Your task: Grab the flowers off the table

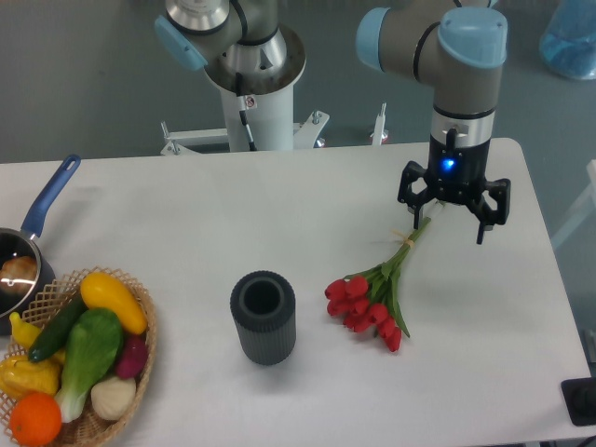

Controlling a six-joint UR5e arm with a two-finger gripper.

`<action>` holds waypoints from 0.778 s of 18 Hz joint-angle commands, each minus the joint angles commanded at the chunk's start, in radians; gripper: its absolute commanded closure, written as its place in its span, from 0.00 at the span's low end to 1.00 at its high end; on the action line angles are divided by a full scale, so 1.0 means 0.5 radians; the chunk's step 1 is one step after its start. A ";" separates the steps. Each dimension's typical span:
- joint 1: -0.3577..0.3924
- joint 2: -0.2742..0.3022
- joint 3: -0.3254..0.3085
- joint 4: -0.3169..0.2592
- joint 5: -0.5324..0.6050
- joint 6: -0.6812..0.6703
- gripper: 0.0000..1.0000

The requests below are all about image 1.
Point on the yellow squash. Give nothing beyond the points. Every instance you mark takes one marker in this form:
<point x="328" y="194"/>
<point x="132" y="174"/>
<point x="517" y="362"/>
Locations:
<point x="100" y="290"/>

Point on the black device table edge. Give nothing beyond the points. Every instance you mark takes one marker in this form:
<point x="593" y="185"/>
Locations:
<point x="579" y="397"/>

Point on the green bok choy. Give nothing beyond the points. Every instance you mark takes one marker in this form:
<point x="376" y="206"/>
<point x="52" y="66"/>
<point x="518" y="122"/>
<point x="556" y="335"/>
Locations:
<point x="91" y="349"/>

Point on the blue translucent container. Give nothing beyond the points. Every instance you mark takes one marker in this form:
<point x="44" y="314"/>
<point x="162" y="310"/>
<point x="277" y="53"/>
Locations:
<point x="567" y="46"/>

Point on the dark grey ribbed vase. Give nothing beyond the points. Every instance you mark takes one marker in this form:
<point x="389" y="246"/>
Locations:
<point x="263" y="307"/>

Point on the green cucumber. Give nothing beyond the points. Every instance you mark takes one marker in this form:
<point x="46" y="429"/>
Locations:
<point x="55" y="335"/>

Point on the yellow banana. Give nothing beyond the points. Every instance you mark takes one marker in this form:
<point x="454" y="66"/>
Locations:
<point x="24" y="334"/>

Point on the brown bread roll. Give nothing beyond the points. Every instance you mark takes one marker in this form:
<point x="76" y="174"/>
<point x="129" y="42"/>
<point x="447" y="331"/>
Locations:
<point x="18" y="275"/>

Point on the white garlic bulb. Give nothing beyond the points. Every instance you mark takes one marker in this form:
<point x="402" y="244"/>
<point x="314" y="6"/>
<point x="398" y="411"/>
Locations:
<point x="111" y="397"/>

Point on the orange fruit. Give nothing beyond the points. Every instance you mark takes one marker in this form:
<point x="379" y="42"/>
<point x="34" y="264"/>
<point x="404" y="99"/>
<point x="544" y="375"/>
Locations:
<point x="35" y="420"/>

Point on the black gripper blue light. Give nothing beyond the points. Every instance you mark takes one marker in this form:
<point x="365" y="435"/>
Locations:
<point x="456" y="167"/>

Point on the red tulip bouquet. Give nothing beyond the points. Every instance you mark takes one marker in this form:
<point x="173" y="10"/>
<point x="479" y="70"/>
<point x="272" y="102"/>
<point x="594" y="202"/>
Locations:
<point x="368" y="301"/>

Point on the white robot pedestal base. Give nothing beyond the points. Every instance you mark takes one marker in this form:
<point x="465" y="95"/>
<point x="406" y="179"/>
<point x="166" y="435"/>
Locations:
<point x="256" y="85"/>

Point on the dark saucepan blue handle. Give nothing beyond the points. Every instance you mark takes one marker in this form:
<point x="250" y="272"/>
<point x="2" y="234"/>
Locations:
<point x="22" y="242"/>

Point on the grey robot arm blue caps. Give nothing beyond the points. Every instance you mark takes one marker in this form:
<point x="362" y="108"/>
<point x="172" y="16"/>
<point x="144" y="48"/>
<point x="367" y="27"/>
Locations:
<point x="458" y="48"/>

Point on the yellow orange gourd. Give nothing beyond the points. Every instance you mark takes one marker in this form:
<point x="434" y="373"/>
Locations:
<point x="20" y="377"/>

